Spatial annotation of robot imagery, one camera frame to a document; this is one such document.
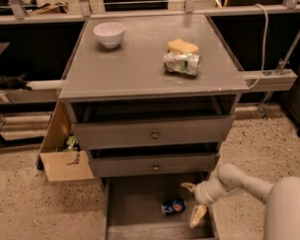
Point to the grey drawer cabinet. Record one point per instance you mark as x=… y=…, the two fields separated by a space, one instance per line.
x=130 y=83

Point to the grey open bottom drawer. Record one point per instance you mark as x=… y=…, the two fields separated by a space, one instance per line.
x=133 y=209

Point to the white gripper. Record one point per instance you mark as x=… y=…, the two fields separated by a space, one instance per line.
x=203 y=193

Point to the grey top drawer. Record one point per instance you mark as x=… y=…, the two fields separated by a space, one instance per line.
x=154 y=132

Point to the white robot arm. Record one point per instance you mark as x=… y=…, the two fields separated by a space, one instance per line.
x=281 y=199

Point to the yellow sponge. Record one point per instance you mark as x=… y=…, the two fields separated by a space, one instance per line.
x=182 y=46

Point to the white ceramic bowl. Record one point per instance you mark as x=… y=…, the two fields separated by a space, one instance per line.
x=109 y=34

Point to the grey middle drawer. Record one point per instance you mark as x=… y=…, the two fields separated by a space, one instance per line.
x=153 y=164

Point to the blue pepsi can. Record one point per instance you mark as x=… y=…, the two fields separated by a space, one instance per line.
x=172 y=207

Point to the green item in box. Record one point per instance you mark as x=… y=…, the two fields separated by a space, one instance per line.
x=71 y=144

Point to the black object on shelf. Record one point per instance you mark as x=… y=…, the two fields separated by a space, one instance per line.
x=14 y=82

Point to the cardboard box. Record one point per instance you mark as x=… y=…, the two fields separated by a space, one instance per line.
x=60 y=164

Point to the crushed green white can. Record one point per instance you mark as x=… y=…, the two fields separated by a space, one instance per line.
x=185 y=63

